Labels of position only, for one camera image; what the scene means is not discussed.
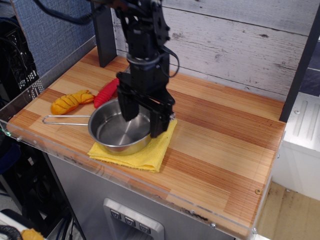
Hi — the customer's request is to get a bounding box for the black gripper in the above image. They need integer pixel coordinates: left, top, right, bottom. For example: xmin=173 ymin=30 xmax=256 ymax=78
xmin=116 ymin=53 xmax=175 ymax=138

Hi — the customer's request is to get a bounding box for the stainless steel pot with handle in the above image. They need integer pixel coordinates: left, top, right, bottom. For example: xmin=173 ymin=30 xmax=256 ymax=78
xmin=41 ymin=97 xmax=153 ymax=157

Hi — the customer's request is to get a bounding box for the yellow folded napkin cloth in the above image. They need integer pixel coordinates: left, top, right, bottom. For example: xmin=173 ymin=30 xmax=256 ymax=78
xmin=87 ymin=119 xmax=178 ymax=173

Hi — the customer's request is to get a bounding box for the clear acrylic table guard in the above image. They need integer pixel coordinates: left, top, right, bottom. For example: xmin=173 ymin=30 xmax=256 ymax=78
xmin=0 ymin=49 xmax=285 ymax=240

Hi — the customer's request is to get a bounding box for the stainless steel cabinet front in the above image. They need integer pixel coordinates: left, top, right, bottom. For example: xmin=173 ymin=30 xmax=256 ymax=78
xmin=48 ymin=154 xmax=233 ymax=240

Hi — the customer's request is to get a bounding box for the silver button panel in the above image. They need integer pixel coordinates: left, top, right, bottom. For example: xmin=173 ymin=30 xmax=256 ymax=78
xmin=103 ymin=198 xmax=165 ymax=240

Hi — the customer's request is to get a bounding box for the white ribbed appliance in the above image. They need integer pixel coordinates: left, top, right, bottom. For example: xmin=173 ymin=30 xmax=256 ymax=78
xmin=271 ymin=92 xmax=320 ymax=200

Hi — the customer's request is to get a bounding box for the orange plush toy bottom corner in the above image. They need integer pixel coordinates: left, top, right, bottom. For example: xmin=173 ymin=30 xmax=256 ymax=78
xmin=21 ymin=228 xmax=45 ymax=240

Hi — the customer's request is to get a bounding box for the red handled metal fork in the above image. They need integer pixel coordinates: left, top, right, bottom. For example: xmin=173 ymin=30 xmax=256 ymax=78
xmin=93 ymin=78 xmax=120 ymax=109

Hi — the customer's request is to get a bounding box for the dark grey left post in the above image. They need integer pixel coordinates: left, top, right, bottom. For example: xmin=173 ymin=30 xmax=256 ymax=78
xmin=93 ymin=6 xmax=117 ymax=68

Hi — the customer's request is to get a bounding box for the dark grey post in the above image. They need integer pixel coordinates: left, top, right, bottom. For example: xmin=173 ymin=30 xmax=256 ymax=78
xmin=93 ymin=6 xmax=117 ymax=68
xmin=279 ymin=6 xmax=320 ymax=123

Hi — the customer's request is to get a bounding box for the black crate with cables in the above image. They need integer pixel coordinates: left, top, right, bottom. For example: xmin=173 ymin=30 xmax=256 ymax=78
xmin=0 ymin=17 xmax=39 ymax=100

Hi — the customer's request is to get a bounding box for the dark grey right post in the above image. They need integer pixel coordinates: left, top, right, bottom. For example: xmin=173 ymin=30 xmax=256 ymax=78
xmin=279 ymin=6 xmax=320 ymax=123

